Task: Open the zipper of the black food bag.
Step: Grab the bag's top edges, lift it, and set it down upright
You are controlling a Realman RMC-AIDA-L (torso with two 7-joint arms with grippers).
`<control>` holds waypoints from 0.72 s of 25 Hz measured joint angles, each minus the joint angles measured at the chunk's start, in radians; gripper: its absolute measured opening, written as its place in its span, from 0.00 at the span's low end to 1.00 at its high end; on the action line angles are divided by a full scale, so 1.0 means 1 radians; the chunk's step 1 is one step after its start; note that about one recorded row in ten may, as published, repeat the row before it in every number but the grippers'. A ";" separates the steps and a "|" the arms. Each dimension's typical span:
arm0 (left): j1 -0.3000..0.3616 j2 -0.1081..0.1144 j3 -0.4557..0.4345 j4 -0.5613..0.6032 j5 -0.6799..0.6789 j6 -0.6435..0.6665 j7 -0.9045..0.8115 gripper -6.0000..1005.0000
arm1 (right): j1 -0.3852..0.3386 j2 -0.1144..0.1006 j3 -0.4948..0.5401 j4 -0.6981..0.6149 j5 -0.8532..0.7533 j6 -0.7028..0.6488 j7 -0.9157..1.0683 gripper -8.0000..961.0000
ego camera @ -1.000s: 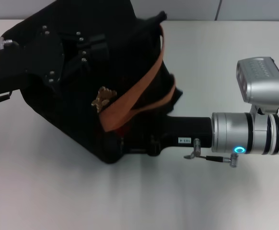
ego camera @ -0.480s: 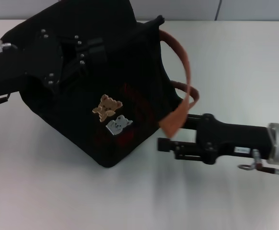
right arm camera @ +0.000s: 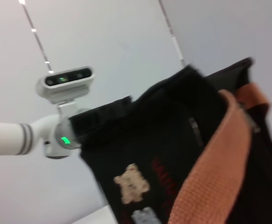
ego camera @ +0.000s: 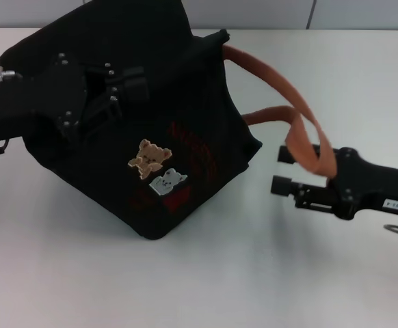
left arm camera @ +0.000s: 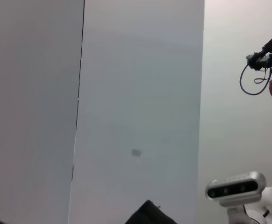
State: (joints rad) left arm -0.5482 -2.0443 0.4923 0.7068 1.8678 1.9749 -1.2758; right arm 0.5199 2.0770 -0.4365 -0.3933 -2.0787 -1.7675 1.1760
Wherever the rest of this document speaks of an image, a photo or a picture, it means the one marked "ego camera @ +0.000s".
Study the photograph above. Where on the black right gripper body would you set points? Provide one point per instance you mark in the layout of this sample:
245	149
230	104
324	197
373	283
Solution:
373	184

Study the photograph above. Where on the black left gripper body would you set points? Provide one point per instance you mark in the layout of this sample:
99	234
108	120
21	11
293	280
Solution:
59	89

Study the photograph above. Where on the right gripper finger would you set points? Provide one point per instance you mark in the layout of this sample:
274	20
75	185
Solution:
282	153
281	185

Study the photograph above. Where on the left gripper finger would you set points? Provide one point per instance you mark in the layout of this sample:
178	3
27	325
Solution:
135	85
103	112

